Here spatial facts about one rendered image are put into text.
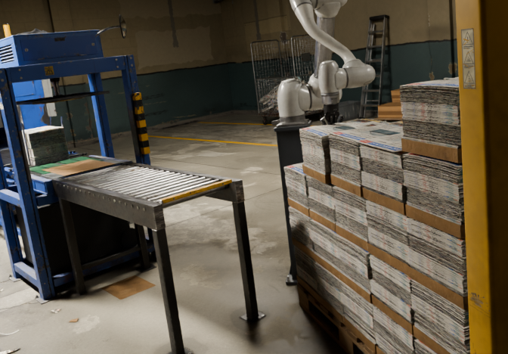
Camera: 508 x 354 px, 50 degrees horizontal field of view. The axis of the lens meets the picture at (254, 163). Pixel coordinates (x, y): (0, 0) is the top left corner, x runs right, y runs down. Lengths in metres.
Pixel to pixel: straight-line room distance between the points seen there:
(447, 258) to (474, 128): 0.64
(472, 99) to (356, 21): 9.69
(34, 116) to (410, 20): 6.67
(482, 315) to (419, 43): 8.89
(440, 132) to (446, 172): 0.12
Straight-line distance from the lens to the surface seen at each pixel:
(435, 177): 1.77
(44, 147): 4.57
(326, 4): 3.06
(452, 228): 1.76
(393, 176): 1.98
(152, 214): 2.63
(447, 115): 1.68
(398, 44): 10.38
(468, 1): 1.28
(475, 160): 1.31
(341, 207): 2.42
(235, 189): 2.88
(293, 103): 3.24
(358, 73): 2.74
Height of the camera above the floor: 1.44
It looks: 11 degrees down
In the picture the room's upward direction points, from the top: 7 degrees counter-clockwise
